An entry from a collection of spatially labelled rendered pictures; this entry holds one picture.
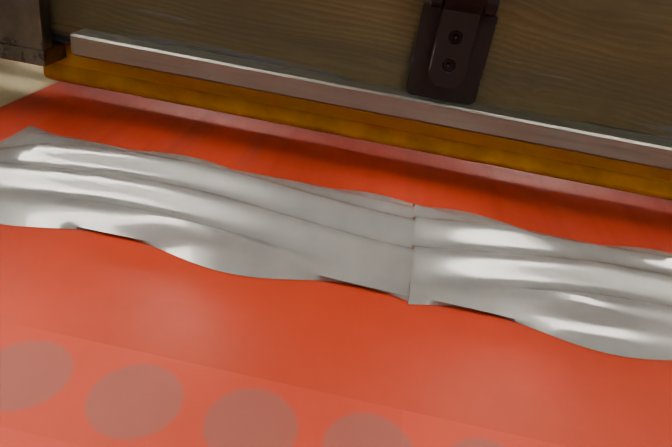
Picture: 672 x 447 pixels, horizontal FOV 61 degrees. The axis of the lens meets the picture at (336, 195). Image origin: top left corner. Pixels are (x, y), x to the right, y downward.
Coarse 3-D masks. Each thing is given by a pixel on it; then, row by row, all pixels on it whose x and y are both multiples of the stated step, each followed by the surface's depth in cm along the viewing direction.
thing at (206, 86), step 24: (120, 72) 29; (144, 72) 29; (240, 96) 29; (264, 96) 29; (360, 120) 29; (384, 120) 28; (408, 120) 28; (480, 144) 28; (504, 144) 28; (528, 144) 28; (624, 168) 28; (648, 168) 28
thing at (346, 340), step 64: (0, 128) 26; (64, 128) 27; (128, 128) 28; (192, 128) 29; (256, 128) 30; (384, 192) 26; (0, 256) 18; (64, 256) 18; (128, 256) 19; (0, 320) 16; (64, 320) 16; (128, 320) 16; (192, 320) 17; (256, 320) 17; (320, 320) 18; (384, 320) 18; (320, 384) 15; (384, 384) 16
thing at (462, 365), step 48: (432, 192) 26; (480, 192) 27; (528, 192) 28; (576, 192) 29; (624, 192) 30; (624, 240) 25; (432, 336) 18; (480, 336) 18; (528, 336) 18; (432, 384) 16; (480, 384) 16; (528, 384) 16; (576, 384) 17; (624, 384) 17; (528, 432) 15; (576, 432) 15; (624, 432) 15
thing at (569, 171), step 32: (160, 96) 30; (192, 96) 29; (224, 96) 29; (320, 128) 29; (352, 128) 29; (384, 128) 29; (480, 160) 29; (512, 160) 28; (544, 160) 28; (640, 192) 28
